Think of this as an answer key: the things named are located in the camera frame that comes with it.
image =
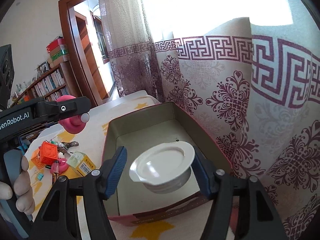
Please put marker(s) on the teal binder clip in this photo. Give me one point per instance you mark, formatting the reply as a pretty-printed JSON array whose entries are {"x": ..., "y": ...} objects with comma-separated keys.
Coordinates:
[{"x": 39, "y": 175}]

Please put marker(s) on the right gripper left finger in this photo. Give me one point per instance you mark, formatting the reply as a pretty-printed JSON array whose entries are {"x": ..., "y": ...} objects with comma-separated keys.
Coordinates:
[{"x": 111, "y": 171}]

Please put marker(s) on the wooden bookshelf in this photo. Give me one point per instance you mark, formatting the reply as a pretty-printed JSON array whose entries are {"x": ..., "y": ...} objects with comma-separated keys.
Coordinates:
[{"x": 54, "y": 83}]

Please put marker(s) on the pink knotted foam tube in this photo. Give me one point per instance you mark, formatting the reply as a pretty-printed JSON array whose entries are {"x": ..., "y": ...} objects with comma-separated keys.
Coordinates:
[{"x": 61, "y": 164}]

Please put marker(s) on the light orange embossed cube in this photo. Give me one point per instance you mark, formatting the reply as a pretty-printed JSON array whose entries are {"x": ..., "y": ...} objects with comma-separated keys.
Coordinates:
[{"x": 35, "y": 159}]

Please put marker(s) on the silver metal spring clamp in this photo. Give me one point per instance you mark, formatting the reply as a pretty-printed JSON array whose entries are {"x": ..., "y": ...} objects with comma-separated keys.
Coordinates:
[{"x": 63, "y": 147}]

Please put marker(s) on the white yellow towel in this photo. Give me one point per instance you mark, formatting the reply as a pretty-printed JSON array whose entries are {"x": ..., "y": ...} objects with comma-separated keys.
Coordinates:
[{"x": 91, "y": 142}]

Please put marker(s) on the patterned purple curtain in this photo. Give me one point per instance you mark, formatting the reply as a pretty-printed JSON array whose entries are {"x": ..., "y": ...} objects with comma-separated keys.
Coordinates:
[{"x": 246, "y": 70}]

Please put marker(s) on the stacked gift boxes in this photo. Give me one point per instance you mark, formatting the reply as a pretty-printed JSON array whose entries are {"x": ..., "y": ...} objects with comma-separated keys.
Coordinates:
[{"x": 58, "y": 52}]

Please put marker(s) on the left hand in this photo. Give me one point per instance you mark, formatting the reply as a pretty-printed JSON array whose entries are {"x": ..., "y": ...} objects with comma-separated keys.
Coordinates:
[{"x": 22, "y": 187}]

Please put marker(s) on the red biscuit tin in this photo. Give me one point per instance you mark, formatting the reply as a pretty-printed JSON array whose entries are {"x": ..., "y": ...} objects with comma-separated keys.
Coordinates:
[{"x": 138, "y": 127}]

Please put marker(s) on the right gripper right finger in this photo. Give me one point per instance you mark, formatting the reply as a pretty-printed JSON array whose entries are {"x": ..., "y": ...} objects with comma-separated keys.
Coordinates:
[{"x": 205, "y": 174}]

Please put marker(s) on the black orange lighter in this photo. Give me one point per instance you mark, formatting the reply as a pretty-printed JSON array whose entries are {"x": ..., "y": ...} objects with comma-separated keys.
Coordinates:
[{"x": 55, "y": 171}]

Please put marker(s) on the red-orange embossed cube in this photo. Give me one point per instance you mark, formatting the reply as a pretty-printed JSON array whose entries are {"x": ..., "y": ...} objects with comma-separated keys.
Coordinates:
[{"x": 48, "y": 153}]

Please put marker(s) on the white green medicine box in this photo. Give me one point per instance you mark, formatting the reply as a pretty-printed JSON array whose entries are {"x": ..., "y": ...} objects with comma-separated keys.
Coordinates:
[{"x": 81, "y": 163}]

